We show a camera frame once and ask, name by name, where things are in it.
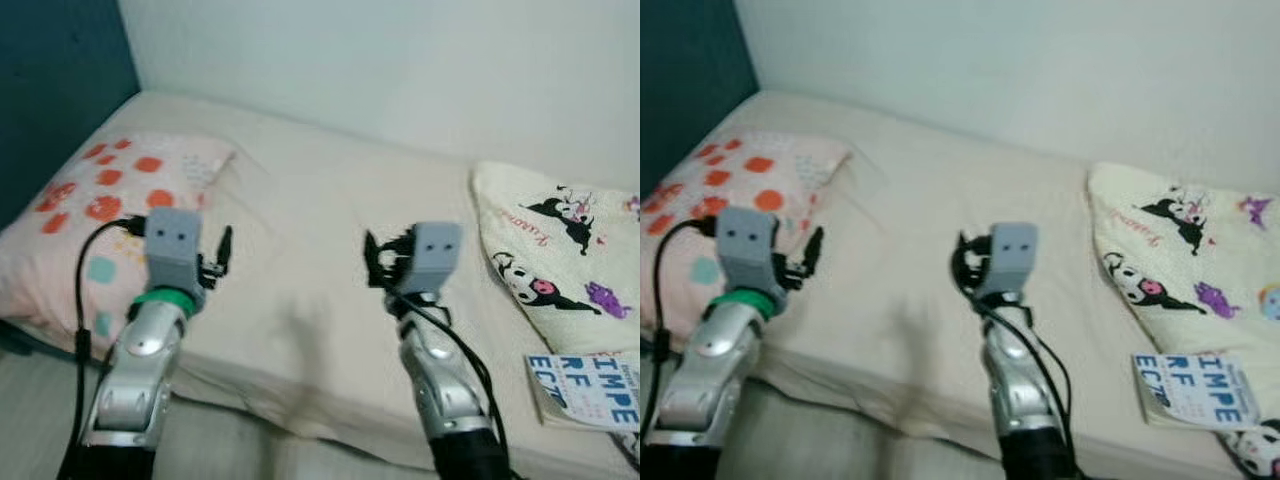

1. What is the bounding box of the white book with blue letters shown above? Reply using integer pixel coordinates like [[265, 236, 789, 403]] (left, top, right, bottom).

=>
[[1132, 350, 1263, 432], [525, 350, 641, 433]]

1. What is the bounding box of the pink pillow with orange spots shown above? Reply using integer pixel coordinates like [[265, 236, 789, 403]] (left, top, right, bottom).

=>
[[0, 135, 237, 347], [640, 135, 852, 337]]

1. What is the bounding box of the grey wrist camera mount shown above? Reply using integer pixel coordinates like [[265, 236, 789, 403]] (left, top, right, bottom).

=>
[[715, 207, 780, 296], [143, 208, 208, 293], [398, 221, 464, 298], [985, 223, 1041, 301]]

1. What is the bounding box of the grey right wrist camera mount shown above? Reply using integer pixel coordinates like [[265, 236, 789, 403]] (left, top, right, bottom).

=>
[[398, 221, 464, 298], [985, 223, 1041, 301]]

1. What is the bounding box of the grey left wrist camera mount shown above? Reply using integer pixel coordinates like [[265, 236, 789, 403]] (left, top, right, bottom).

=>
[[715, 207, 780, 296], [143, 208, 208, 293]]

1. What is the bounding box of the cream cartoon print blanket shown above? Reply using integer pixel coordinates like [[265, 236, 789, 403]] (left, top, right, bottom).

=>
[[470, 160, 641, 463], [1087, 160, 1280, 479]]

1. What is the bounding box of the dark teal headboard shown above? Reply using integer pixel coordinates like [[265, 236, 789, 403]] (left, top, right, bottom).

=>
[[640, 0, 759, 201], [0, 0, 141, 231]]

